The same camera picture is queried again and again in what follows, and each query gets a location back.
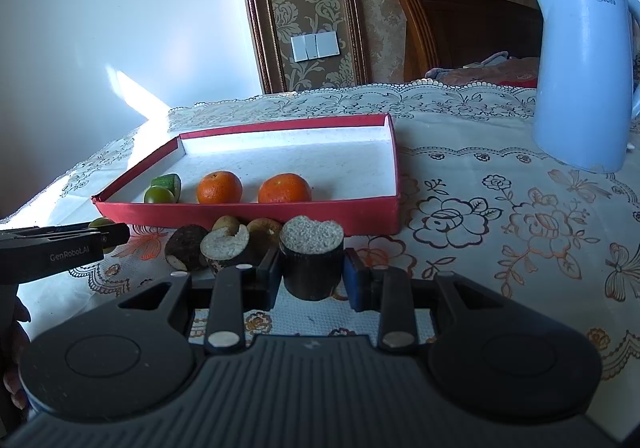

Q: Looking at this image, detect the green cucumber piece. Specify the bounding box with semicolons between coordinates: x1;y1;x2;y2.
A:
150;174;182;203

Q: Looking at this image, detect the white wall light switch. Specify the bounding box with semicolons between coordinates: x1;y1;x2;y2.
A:
291;30;341;63

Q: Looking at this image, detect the light blue electric kettle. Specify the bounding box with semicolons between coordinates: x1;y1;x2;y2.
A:
529;0;640;173

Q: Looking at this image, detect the red cardboard box tray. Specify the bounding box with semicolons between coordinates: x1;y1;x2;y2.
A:
91;113;402;237

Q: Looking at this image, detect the dark green round fruit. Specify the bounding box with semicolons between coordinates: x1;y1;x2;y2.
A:
144;186;176;205

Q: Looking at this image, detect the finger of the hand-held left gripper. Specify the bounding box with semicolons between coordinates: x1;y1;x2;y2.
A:
0;222;131;251

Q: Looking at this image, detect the wooden bed headboard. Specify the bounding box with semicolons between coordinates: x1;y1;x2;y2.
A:
390;0;543;83

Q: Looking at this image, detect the yellow-green lime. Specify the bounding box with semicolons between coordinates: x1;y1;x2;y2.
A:
88;217;117;255

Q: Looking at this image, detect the orange tangerine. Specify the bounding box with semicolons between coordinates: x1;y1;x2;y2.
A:
196;171;244;205
257;173;312;203

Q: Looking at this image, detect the person's left hand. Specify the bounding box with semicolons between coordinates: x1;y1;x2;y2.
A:
0;298;32;411

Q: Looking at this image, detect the wooden wall moulding frame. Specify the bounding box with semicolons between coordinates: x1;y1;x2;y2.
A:
232;0;371;96

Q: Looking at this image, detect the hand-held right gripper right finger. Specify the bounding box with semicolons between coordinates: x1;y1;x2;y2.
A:
343;248;506;352

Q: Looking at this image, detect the grey crumpled cloth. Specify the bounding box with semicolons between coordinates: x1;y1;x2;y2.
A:
465;52;512;68

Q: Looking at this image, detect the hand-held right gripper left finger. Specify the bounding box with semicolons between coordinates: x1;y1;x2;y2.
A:
117;248;282;355

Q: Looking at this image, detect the floral lace tablecloth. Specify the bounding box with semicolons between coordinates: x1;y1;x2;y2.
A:
0;82;640;429

